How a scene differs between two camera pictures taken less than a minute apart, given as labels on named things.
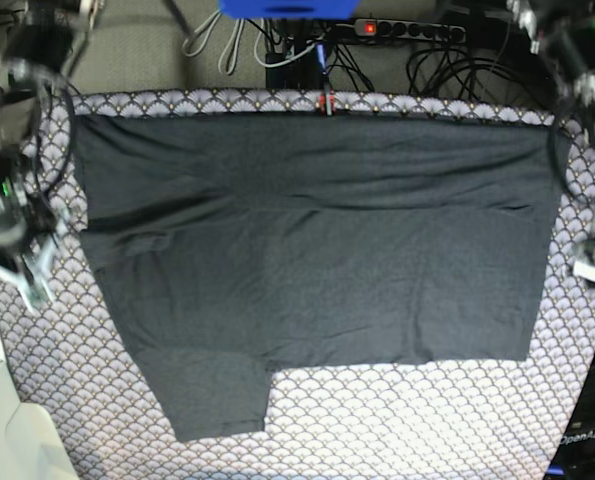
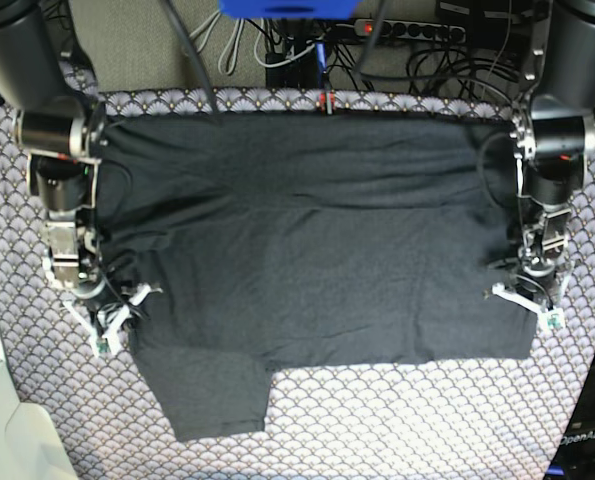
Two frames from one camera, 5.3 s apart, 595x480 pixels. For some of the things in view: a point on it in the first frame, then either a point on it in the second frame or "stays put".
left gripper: (16, 223) -> (102, 309)
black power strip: (366, 26) stays put
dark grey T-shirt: (228, 245) stays put
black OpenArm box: (588, 450) stays put
